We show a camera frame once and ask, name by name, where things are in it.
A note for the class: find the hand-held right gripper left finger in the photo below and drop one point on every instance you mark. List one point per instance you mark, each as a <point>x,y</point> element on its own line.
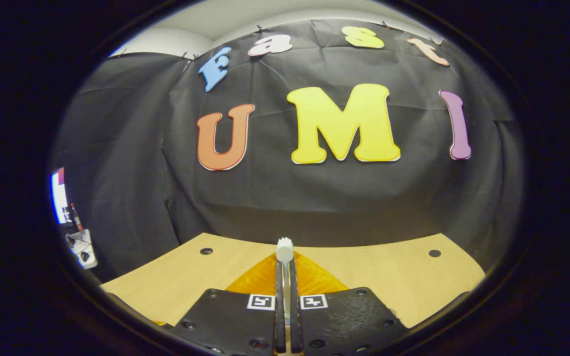
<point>280,306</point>

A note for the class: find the lit monitor screen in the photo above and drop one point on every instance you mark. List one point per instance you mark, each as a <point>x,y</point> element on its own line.
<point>59,195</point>

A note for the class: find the black desk grommet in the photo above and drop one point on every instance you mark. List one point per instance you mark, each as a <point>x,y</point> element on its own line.
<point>434,253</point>
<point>206,251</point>

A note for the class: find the white toothbrush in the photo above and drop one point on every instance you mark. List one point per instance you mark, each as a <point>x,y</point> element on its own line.
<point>284,249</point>

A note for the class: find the black backdrop cloth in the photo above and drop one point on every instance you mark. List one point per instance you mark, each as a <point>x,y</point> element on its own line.
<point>314,198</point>

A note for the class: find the dark bottle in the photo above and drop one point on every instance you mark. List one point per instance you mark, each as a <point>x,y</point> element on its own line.
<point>76,217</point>

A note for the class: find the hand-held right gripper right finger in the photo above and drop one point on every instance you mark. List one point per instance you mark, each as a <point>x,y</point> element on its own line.
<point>294,306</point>

